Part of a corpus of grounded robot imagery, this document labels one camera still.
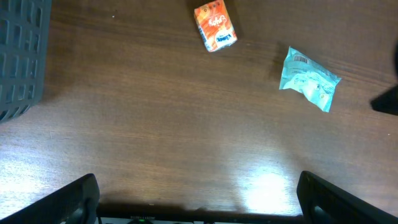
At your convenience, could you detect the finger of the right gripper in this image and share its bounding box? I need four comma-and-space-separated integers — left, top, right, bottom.
371, 86, 398, 116

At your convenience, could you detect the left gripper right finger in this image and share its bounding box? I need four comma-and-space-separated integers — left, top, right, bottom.
297, 170, 397, 224

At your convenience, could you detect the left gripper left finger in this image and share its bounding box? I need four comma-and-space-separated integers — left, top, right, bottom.
1, 174, 100, 224

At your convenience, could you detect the teal wet wipes pack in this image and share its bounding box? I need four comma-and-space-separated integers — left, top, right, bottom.
279, 47, 341, 113

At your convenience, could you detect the orange tissue pack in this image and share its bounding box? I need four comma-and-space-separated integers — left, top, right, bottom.
194, 0, 238, 52

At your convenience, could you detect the grey plastic mesh basket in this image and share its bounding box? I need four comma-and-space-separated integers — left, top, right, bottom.
0, 0, 52, 123

